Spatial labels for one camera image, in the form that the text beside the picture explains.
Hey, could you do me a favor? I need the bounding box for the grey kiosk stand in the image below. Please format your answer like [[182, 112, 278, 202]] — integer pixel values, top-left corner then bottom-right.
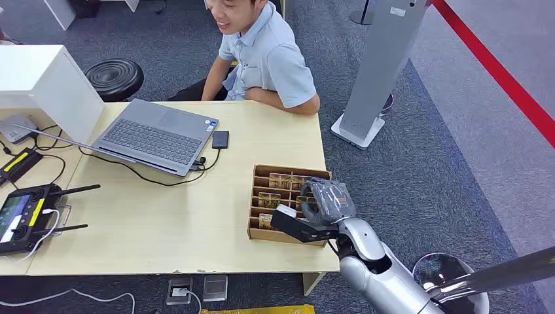
[[331, 0, 431, 151]]

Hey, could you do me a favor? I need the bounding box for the white controller cable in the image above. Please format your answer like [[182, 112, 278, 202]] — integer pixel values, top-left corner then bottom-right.
[[0, 208, 61, 264]]

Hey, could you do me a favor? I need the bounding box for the black external drive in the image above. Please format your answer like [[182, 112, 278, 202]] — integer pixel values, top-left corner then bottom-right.
[[211, 130, 230, 150]]

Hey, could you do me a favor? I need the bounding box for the white desk leg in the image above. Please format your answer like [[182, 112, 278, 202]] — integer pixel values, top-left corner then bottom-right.
[[302, 271, 327, 297]]

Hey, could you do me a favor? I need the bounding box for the white floor cable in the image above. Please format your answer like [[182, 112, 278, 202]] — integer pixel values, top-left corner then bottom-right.
[[0, 288, 137, 314]]

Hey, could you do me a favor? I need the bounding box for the white box shelf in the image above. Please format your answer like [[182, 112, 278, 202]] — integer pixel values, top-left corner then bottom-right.
[[0, 44, 105, 145]]

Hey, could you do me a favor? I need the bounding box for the black round stool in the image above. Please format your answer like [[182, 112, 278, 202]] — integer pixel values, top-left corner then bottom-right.
[[84, 58, 145, 103]]

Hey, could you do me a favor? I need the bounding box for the grey open laptop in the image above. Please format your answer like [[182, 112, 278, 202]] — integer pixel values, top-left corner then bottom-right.
[[12, 98, 220, 179]]

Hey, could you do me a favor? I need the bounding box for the person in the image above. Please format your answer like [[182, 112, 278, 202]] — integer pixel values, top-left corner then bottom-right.
[[168, 0, 321, 116]]

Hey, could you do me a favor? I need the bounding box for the black device with yellow label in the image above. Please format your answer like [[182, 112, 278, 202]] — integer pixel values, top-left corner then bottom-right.
[[0, 147, 45, 186]]

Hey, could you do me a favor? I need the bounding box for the floor socket with plug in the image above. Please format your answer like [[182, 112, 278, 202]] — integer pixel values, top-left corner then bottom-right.
[[165, 277, 194, 306]]

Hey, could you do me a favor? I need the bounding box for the cardboard card organiser box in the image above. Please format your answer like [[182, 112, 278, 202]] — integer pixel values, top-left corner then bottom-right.
[[247, 164, 332, 248]]

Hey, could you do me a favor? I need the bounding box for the white cabinet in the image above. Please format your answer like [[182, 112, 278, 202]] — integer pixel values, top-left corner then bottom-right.
[[43, 0, 141, 31]]

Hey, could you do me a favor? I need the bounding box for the yellow strip object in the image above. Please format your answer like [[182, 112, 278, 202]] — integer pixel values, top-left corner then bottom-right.
[[200, 304, 316, 314]]

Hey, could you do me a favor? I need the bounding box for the black remote controller with screen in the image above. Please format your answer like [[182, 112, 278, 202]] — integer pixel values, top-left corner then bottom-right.
[[0, 183, 102, 257]]

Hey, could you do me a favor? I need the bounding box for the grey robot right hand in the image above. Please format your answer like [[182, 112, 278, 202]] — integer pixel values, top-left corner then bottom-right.
[[300, 177, 357, 226]]

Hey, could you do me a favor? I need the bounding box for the chrome stanchion base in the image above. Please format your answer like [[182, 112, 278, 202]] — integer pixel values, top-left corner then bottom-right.
[[412, 253, 490, 314]]

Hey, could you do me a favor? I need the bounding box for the white plug cable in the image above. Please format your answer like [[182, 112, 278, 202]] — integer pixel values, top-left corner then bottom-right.
[[172, 288, 203, 314]]

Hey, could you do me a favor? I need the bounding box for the steel floor socket plate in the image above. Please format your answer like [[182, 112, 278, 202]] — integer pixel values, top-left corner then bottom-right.
[[202, 274, 229, 303]]

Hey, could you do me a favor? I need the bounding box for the short black drive cable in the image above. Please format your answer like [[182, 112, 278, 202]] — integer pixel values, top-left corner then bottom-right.
[[190, 148, 222, 173]]

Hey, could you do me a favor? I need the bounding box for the chrome stanchion post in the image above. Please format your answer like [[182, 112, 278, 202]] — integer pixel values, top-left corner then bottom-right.
[[426, 247, 555, 305]]

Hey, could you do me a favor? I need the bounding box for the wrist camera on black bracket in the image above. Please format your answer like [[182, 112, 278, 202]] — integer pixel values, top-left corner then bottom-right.
[[270, 204, 340, 244]]

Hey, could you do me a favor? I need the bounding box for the grey network hub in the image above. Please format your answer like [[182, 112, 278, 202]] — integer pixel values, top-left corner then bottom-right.
[[0, 114, 39, 145]]

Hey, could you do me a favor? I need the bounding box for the long black laptop cable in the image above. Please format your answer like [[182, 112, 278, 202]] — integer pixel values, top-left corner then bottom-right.
[[78, 147, 207, 188]]

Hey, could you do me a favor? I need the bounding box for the thin black desk cable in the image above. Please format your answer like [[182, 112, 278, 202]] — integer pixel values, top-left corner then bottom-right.
[[33, 124, 75, 186]]

